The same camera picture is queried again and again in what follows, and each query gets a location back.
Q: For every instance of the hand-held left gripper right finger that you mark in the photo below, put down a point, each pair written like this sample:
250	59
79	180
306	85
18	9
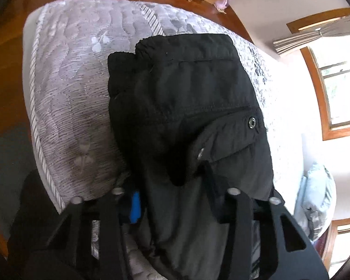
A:
239	210

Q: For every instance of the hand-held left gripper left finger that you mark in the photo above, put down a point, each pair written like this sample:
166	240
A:
135	207

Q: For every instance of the black cargo shorts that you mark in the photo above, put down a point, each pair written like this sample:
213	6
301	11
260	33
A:
178	93

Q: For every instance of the light blue pillow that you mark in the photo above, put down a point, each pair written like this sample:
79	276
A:
313	224

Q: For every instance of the white pillow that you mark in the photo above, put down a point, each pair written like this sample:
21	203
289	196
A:
319	185

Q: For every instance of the quilted grey patterned mattress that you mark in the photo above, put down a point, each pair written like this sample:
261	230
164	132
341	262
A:
70	93

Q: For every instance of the beige curtain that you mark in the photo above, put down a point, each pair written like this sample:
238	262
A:
309	36

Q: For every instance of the pink container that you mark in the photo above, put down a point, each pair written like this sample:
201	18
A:
222	3

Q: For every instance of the wooden frame window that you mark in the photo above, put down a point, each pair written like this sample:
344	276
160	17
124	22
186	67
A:
338	87

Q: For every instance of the wooden bed frame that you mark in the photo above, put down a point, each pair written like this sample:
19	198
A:
215	17

